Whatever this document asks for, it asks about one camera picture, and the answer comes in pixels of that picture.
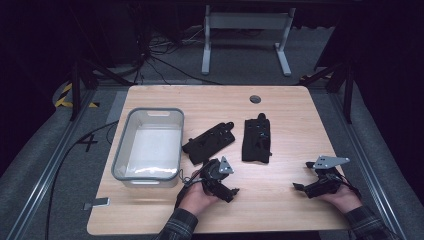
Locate long black floor cable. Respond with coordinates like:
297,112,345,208
44,120,120,240

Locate bundle of floor cables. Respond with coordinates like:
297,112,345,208
132,25,224,86

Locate person's left hand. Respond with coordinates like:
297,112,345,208
179,169,220,217

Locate black metal stand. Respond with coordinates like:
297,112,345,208
299,60,356,125
67,59,135,122

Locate grey-rimmed white plastic bin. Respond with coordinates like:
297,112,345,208
111,106,186,189

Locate small metal bracket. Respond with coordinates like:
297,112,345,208
82,196,111,212

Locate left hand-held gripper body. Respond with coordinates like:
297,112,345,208
199,155,235,198

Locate white metal desk frame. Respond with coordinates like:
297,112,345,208
200,4,297,77

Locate yellow black hazard tape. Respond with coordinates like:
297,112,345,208
54,82,101,109

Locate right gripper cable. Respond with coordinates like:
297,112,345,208
338,173,363,200

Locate black glove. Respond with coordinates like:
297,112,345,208
241,112,273,165
181,121,236,166

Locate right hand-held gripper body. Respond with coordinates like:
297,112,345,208
303,155,351,200

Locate aluminium floor rail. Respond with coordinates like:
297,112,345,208
5,89,98,240
327,92,402,232

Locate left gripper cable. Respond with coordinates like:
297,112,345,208
174,169,202,210

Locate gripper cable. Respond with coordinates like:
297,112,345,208
338,173,363,200
174,169,202,210

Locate person's right hand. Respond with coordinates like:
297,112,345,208
316,184,363,215

